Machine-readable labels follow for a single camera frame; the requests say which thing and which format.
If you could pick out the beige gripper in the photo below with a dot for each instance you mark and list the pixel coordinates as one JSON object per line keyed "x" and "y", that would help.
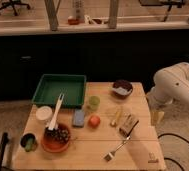
{"x": 156, "y": 117}

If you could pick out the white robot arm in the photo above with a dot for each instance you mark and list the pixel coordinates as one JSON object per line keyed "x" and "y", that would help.
{"x": 170, "y": 83}

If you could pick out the green plastic cup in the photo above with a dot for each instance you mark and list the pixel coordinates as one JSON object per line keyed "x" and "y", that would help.
{"x": 94, "y": 102}

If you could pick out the yellow banana toy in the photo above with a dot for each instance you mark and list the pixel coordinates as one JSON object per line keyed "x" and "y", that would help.
{"x": 116, "y": 118}

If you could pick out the orange fruit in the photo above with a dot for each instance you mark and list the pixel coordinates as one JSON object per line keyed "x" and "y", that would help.
{"x": 94, "y": 121}

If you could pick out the silver fork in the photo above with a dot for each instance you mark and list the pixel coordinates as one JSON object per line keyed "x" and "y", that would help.
{"x": 112, "y": 153}

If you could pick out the blue sponge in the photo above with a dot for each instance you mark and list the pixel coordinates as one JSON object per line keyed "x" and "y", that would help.
{"x": 78, "y": 118}

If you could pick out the green plastic tray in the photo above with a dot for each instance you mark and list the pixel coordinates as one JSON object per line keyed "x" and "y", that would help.
{"x": 51, "y": 86}

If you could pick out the white spatula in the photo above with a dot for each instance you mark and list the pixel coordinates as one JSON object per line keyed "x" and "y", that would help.
{"x": 57, "y": 108}

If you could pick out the orange bowl with grapes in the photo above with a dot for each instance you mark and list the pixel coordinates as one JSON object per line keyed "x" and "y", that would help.
{"x": 56, "y": 140}

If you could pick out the white round container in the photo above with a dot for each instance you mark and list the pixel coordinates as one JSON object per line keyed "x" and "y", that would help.
{"x": 44, "y": 113}

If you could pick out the red bowl on shelf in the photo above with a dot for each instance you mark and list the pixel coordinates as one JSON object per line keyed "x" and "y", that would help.
{"x": 72, "y": 21}

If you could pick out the dark mug with green item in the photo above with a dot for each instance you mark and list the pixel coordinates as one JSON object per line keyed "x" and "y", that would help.
{"x": 28, "y": 142}

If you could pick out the black stand at left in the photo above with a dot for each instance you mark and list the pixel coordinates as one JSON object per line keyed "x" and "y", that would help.
{"x": 3, "y": 143}

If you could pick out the black office chair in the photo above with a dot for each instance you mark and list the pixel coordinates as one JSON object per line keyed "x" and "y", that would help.
{"x": 13, "y": 4}

